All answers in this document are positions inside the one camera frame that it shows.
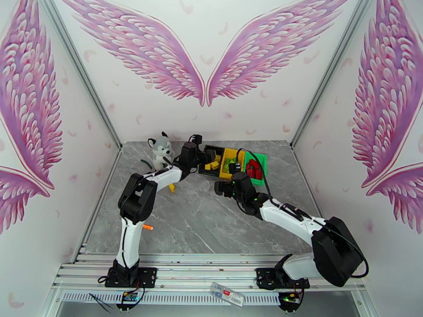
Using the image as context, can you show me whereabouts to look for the black circuit board green light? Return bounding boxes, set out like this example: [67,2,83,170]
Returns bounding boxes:
[279,292,301,306]

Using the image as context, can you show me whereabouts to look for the white slotted cable duct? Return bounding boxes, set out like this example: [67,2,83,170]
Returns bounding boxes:
[61,292,282,306]

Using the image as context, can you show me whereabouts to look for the aluminium rail frame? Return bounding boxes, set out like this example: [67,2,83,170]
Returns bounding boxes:
[51,253,367,292]

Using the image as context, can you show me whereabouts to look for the black tweezers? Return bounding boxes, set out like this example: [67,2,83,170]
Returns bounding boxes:
[88,293,116,311]

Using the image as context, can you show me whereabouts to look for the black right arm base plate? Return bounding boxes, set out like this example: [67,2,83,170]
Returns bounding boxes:
[256,267,311,290]

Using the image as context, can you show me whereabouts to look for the grey husky plush toy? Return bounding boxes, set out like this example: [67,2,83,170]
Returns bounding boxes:
[148,131,176,170]

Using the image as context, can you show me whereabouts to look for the yellow plastic bin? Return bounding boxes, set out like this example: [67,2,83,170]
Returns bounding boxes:
[219,148,247,181]

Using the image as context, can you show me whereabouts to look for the aluminium frame post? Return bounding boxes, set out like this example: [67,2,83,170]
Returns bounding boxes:
[36,0,123,149]
[291,0,378,149]

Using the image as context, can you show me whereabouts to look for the white label card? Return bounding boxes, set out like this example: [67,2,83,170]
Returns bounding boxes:
[209,282,245,307]

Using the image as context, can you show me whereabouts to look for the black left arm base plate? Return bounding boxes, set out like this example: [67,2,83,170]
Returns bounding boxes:
[105,267,158,288]

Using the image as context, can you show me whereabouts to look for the black plastic bin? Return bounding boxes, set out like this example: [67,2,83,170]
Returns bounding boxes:
[198,145,226,179]

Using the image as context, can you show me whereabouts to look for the green plastic bin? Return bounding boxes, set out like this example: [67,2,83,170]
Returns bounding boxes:
[243,152,268,188]

